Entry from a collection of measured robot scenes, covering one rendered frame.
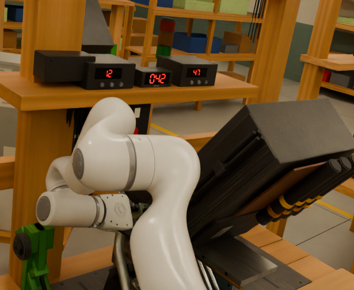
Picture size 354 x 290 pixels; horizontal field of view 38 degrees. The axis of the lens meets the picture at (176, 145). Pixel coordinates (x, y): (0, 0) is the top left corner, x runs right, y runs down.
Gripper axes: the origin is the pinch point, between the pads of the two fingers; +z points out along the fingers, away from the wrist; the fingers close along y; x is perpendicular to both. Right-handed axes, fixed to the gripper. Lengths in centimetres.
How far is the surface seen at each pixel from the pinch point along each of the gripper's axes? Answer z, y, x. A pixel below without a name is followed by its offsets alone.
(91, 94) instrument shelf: -20.1, 29.2, -10.8
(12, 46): 294, 483, 520
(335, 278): 83, -24, -12
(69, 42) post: -24, 45, -10
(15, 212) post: -19.7, 10.6, 32.1
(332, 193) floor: 389, 81, 111
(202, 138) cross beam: 52, 38, 9
